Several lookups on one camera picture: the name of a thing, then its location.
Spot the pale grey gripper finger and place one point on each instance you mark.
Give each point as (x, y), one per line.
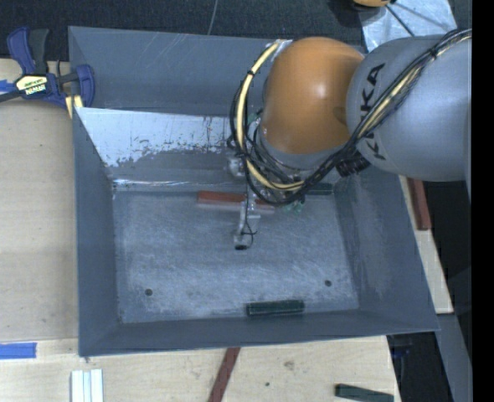
(243, 228)

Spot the red-brown flat block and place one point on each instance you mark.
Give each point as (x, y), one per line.
(219, 198)
(225, 373)
(421, 205)

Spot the grey metal bin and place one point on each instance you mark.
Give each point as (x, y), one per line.
(188, 258)

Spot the dark green flat block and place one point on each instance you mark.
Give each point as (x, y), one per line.
(275, 307)
(323, 189)

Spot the pale wood board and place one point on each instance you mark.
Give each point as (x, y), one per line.
(33, 224)

